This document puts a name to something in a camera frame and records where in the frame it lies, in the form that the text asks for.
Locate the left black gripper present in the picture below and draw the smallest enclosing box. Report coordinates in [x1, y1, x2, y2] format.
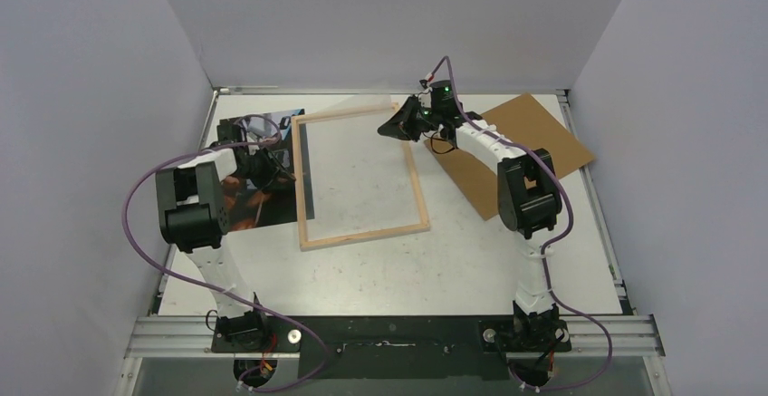
[231, 147, 293, 193]

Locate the printed photo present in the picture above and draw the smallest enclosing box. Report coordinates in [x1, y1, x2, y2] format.
[210, 109, 305, 231]

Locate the white wooden picture frame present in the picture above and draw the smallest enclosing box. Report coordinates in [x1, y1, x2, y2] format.
[291, 102, 432, 252]

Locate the brown cardboard backing board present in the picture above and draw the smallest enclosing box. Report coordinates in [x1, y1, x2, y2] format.
[423, 93, 595, 221]

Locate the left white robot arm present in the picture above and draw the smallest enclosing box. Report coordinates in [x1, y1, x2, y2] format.
[155, 117, 293, 352]

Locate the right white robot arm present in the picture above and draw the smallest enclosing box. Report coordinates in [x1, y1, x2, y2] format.
[377, 80, 567, 352]

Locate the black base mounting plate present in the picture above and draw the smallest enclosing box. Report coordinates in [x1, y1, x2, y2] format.
[210, 314, 571, 387]

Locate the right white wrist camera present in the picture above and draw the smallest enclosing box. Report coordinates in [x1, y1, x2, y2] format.
[419, 73, 435, 93]

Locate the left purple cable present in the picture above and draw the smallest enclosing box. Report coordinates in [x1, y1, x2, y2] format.
[121, 113, 330, 394]

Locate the purple cable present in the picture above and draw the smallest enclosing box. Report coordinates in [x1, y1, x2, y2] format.
[427, 55, 614, 394]
[121, 113, 330, 394]

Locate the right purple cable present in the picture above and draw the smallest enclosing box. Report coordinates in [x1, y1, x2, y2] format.
[427, 55, 614, 394]

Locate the aluminium rail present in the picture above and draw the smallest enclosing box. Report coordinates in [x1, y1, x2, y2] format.
[126, 314, 666, 359]

